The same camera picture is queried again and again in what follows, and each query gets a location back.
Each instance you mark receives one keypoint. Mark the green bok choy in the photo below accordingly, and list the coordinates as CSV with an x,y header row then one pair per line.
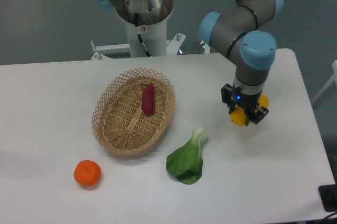
x,y
186,162

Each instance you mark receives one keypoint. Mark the purple sweet potato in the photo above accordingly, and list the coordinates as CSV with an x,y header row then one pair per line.
x,y
148,104

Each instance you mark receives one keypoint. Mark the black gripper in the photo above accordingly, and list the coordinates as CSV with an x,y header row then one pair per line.
x,y
247,97

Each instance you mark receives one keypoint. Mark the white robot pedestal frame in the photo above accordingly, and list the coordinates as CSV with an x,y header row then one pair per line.
x,y
143,41

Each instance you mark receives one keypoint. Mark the yellow mango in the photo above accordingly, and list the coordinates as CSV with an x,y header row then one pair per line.
x,y
238,116

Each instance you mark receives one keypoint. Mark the orange tangerine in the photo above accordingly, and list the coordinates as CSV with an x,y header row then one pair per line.
x,y
87,173

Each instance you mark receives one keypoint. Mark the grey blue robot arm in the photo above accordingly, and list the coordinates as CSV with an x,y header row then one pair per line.
x,y
236,36

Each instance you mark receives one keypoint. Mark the white frame at right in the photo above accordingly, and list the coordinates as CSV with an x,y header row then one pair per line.
x,y
328,87

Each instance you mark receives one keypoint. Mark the black device at table edge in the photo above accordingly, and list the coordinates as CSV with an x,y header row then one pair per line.
x,y
328,197

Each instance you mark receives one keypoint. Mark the woven wicker basket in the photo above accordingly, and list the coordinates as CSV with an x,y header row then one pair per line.
x,y
119,123

